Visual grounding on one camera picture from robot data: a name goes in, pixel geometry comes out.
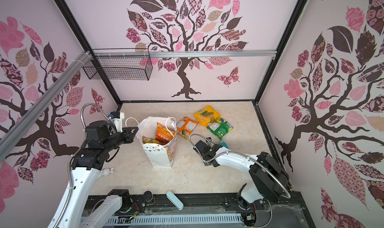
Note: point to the light blue remote-like device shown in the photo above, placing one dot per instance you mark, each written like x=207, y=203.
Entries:
x=175, y=200

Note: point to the yellow corn snack bag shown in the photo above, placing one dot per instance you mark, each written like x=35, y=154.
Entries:
x=207, y=115

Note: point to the green snack packet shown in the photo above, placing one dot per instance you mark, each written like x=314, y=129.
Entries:
x=220, y=130

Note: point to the white slotted cable duct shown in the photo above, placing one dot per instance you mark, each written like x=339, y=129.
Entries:
x=158, y=221

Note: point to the aluminium rail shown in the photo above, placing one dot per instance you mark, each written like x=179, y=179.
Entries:
x=190, y=54
x=10, y=140

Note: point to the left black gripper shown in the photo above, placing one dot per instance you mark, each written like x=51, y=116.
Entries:
x=129, y=136

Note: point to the left aluminium rail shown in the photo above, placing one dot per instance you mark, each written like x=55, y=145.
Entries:
x=10, y=140

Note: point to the left metal flex conduit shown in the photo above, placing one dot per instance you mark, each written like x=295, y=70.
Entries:
x=69, y=190

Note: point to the back aluminium rail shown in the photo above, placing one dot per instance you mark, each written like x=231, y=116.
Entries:
x=190, y=54

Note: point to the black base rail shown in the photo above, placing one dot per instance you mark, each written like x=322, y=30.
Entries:
x=285, y=213

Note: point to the small white plush toy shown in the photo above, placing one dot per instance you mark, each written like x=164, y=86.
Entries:
x=106, y=171

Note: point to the white paper gift bag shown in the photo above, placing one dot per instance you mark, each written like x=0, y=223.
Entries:
x=160, y=156

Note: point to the orange chestnut snack bag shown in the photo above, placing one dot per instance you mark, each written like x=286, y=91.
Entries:
x=163, y=135

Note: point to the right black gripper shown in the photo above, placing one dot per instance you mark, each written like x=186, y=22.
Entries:
x=205, y=163

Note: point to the teal white snack packet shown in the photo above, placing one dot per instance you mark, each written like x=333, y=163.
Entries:
x=224, y=145

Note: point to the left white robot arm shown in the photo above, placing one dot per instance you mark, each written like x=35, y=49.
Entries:
x=101, y=138

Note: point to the pink Fox's candy bag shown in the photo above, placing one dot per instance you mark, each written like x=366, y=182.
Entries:
x=147, y=140

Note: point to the black wire basket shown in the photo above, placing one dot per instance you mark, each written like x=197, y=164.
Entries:
x=119, y=64

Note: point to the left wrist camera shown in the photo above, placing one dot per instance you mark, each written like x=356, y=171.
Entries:
x=117, y=119

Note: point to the orange white snack packet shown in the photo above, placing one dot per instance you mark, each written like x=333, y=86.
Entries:
x=185, y=127

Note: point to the black knob on base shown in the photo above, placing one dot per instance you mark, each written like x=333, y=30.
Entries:
x=149, y=198

